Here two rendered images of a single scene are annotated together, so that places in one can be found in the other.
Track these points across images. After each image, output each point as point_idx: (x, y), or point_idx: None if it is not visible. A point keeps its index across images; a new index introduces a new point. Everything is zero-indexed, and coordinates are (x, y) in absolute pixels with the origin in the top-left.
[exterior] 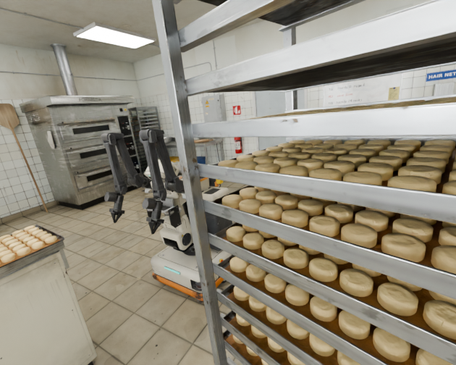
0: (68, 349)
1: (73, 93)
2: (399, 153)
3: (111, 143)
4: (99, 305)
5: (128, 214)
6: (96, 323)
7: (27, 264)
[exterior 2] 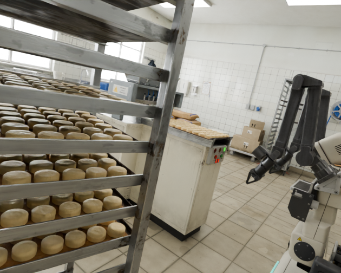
0: (178, 208)
1: None
2: None
3: (306, 96)
4: (238, 239)
5: None
6: (220, 239)
7: (192, 140)
